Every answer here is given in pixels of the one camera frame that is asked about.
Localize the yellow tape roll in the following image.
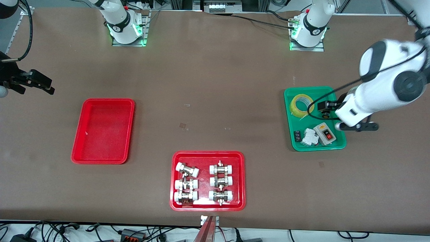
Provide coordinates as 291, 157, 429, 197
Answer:
290, 94, 315, 118

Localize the green plastic tray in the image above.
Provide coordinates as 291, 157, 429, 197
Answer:
284, 86, 347, 152

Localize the empty red plastic tray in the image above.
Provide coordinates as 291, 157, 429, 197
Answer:
71, 98, 135, 165

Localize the red tray with fittings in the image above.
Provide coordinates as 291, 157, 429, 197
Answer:
170, 151, 246, 212

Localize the white circuit breaker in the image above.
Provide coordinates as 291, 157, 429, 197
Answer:
300, 128, 319, 147

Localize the white capped metal pipe fitting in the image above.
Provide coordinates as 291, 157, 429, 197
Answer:
209, 175, 233, 188
176, 162, 200, 177
174, 190, 199, 205
209, 189, 234, 205
209, 161, 234, 175
174, 178, 199, 191

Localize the white power strip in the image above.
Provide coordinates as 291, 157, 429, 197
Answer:
208, 3, 243, 13

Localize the black power adapter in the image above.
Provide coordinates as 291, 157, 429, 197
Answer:
10, 234, 37, 242

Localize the black orange connector box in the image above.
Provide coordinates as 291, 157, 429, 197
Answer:
120, 229, 147, 241

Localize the grey switch box red button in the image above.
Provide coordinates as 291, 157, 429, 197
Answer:
313, 123, 337, 146

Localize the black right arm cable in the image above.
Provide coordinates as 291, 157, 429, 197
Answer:
0, 0, 33, 63

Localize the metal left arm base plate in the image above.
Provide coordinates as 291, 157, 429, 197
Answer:
290, 13, 325, 52

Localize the short black table cable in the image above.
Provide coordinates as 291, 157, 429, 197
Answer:
265, 11, 297, 22

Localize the long black table cable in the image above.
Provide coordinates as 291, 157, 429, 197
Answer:
232, 14, 296, 30

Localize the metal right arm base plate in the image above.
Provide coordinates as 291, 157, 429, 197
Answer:
112, 9, 149, 47

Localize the black looped floor cable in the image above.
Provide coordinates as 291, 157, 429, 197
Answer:
337, 231, 371, 240

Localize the red aluminium extrusion post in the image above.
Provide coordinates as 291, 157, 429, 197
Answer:
193, 215, 219, 242

